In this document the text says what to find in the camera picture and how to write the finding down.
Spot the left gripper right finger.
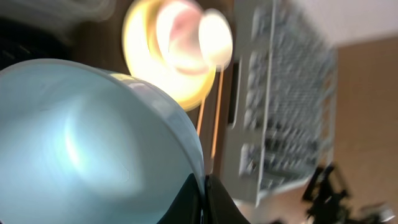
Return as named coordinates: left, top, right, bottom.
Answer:
left=205, top=174, right=250, bottom=224

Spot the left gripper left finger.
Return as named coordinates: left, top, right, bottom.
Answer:
left=157, top=174, right=202, bottom=224

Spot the light blue bowl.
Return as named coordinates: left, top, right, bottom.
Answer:
left=1, top=59, right=205, bottom=224

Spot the small white green cup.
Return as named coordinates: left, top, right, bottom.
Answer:
left=198, top=9, right=233, bottom=68

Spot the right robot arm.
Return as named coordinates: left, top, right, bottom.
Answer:
left=302, top=164, right=396, bottom=224

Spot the grey dishwasher rack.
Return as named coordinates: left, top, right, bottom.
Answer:
left=220, top=0, right=337, bottom=205

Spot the clear plastic waste bin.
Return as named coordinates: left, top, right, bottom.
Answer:
left=1, top=0, right=116, bottom=21

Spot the black waste tray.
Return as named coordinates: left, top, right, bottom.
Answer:
left=1, top=18, right=70, bottom=69

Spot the left wooden chopstick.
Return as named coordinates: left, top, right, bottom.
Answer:
left=197, top=99, right=206, bottom=136

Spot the wooden chopstick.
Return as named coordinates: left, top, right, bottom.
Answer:
left=197, top=99, right=206, bottom=136
left=211, top=72, right=224, bottom=159

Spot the right wooden chopstick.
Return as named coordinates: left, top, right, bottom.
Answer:
left=211, top=72, right=224, bottom=159

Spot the yellow plate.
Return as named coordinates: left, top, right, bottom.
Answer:
left=122, top=0, right=216, bottom=111

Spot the pink bowl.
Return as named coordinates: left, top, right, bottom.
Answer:
left=155, top=1, right=210, bottom=75

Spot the dark brown serving tray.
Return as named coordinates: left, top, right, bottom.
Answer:
left=70, top=0, right=233, bottom=177

